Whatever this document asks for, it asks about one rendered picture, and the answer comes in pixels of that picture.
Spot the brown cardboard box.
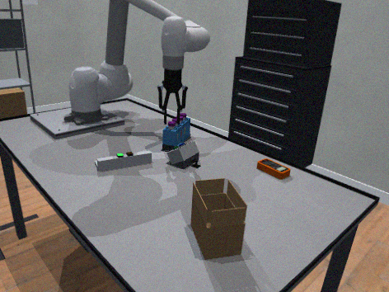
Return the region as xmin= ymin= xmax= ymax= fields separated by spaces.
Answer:
xmin=191 ymin=178 xmax=247 ymax=260

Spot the white key housing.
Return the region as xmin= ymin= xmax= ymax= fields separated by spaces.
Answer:
xmin=167 ymin=141 xmax=200 ymax=169

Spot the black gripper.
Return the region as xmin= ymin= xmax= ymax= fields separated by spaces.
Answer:
xmin=157 ymin=69 xmax=188 ymax=125

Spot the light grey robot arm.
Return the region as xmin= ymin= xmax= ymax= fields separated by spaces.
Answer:
xmin=63 ymin=0 xmax=210 ymax=125

